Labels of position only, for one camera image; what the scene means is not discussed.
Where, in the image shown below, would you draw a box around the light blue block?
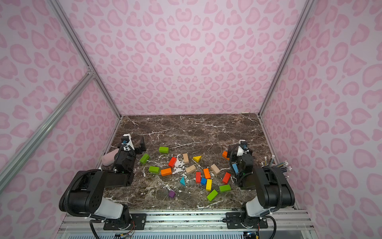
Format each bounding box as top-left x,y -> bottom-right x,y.
232,163 -> 239,175

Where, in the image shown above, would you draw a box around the orange block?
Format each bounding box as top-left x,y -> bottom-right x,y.
222,151 -> 229,160
161,168 -> 172,177
204,168 -> 211,179

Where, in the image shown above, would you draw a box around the red block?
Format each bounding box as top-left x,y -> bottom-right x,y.
168,157 -> 177,168
222,172 -> 231,185
196,172 -> 202,184

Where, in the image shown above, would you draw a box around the natural wood block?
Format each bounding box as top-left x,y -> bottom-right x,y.
186,165 -> 197,174
210,164 -> 220,175
183,153 -> 189,164

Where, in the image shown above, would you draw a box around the yellow triangle block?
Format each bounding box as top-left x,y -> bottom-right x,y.
193,155 -> 202,163

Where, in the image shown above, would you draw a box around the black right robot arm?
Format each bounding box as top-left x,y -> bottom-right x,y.
224,140 -> 295,229

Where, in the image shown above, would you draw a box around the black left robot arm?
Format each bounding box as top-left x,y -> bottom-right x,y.
59,134 -> 146,229

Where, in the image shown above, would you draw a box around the green block left tilted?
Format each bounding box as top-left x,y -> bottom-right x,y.
140,153 -> 150,165

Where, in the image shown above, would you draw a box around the pink pencil case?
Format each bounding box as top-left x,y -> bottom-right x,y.
101,148 -> 119,166

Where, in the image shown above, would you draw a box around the green block far top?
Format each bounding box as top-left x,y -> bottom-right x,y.
159,146 -> 170,153

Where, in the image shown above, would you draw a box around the green block lower left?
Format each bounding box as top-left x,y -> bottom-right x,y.
149,166 -> 161,174

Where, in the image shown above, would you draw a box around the green block right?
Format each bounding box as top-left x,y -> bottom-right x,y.
219,184 -> 231,193

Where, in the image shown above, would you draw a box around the bundle of pencils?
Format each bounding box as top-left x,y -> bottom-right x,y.
262,155 -> 292,181

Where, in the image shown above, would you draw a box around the yellow block centre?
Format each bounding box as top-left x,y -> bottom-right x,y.
206,179 -> 212,192

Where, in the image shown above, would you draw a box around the blue cube block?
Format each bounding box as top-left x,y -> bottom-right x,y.
201,178 -> 207,186

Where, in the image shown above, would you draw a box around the green block bottom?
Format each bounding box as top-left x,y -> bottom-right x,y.
207,190 -> 218,202

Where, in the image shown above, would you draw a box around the teal triangle block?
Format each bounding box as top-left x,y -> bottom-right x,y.
180,177 -> 186,186

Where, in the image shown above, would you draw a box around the purple cube block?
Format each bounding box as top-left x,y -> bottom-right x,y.
169,190 -> 176,198

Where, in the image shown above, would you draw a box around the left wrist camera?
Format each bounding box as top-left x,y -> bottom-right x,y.
121,133 -> 135,151

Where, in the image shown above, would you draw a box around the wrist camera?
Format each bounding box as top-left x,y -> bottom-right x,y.
236,139 -> 249,157
121,133 -> 135,151

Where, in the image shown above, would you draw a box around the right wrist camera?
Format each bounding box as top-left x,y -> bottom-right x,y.
236,139 -> 249,157

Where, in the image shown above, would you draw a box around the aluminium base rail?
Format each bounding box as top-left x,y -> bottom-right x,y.
55,209 -> 317,239

